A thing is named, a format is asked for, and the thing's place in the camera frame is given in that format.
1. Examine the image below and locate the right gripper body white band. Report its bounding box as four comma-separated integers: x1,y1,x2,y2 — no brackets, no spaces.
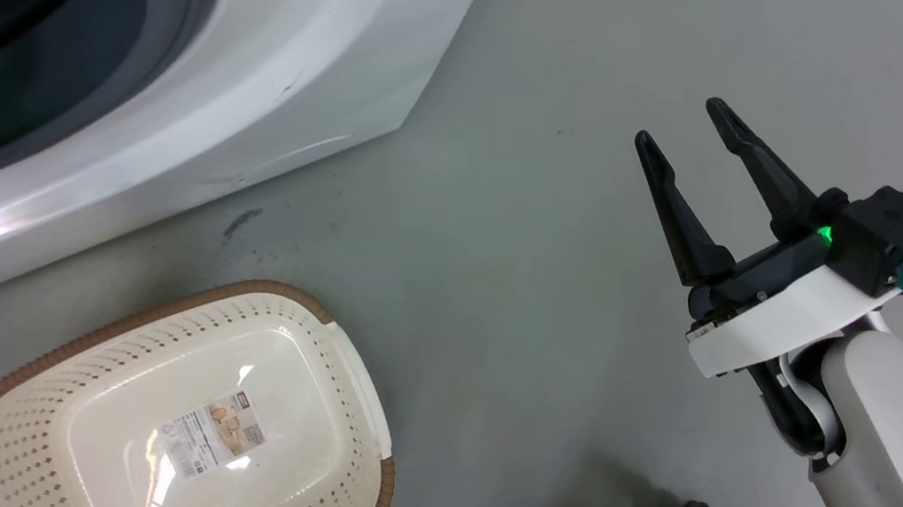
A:
672,216,903,382

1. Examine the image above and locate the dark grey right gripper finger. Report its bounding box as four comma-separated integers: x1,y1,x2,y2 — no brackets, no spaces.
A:
703,83,830,252
633,119,740,293

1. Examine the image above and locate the white washing machine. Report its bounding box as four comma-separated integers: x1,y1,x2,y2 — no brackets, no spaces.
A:
0,0,559,296

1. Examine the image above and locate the cream laundry basket brown rim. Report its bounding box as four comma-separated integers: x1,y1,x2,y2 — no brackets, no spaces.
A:
0,263,404,507

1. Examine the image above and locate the grey rubber door seal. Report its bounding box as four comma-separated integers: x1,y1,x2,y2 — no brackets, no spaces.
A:
0,0,251,188

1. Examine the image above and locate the printed paper label sticker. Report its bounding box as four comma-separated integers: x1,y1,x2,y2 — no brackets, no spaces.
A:
154,388,273,484

